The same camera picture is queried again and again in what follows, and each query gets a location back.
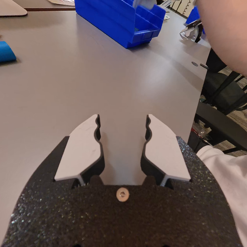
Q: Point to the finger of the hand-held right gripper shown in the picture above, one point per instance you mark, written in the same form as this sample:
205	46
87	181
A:
144	2

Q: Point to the black office chair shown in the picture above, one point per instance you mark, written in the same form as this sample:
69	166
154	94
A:
222	92

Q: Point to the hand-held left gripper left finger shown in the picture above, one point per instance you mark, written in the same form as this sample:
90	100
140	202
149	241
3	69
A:
81	152

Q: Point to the plain blue plastic bin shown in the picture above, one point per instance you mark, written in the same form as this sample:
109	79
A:
108	19

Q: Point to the person's white shirt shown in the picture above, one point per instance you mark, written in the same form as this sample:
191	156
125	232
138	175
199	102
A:
227	183

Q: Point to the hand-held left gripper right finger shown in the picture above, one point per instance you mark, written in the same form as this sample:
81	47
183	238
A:
166	152

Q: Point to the clear plastic packet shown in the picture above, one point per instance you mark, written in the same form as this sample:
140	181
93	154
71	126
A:
61	2

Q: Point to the blue container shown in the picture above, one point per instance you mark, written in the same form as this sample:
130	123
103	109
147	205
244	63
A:
194	15

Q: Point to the person's right forearm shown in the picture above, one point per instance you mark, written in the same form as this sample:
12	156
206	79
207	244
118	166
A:
222	29

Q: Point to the black metal frame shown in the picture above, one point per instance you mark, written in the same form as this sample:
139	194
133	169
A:
222	123

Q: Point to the black and white device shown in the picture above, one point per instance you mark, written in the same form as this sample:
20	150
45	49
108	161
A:
188	30

